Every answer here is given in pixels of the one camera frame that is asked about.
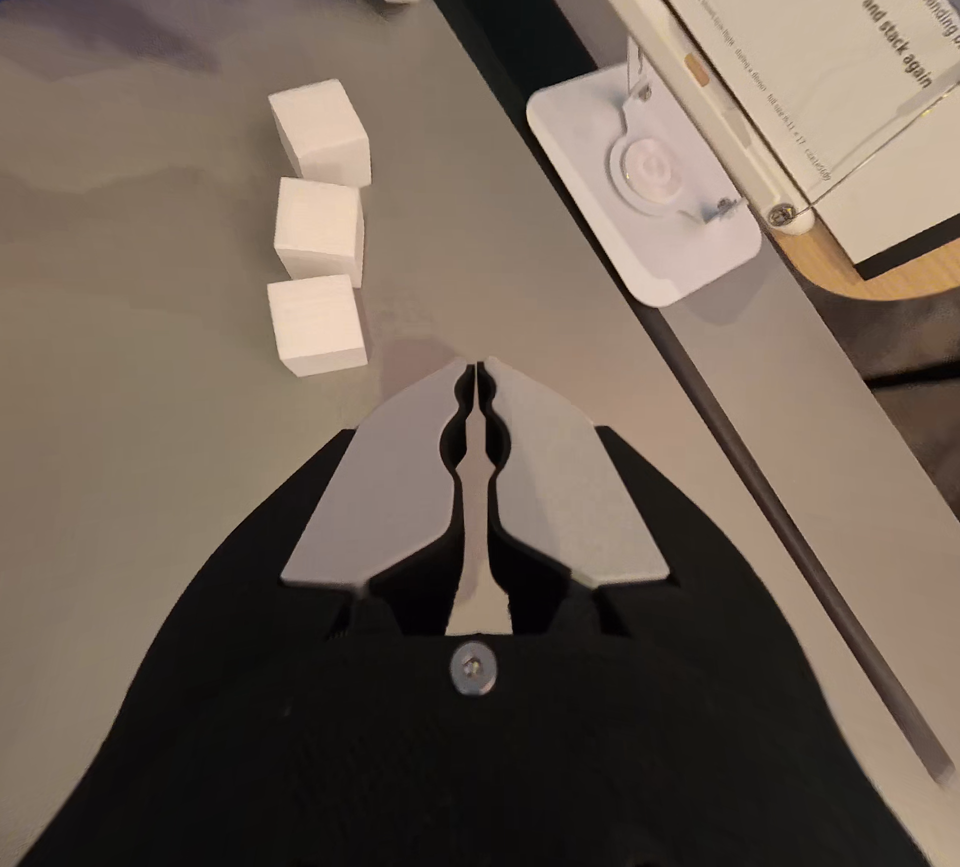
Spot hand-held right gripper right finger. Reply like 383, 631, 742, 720
477, 357, 671, 632

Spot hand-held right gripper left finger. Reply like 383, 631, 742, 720
281, 359, 480, 634

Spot wooden book stand white base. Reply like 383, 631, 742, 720
525, 0, 960, 309

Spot printed instruction sheet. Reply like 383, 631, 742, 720
603, 0, 960, 261

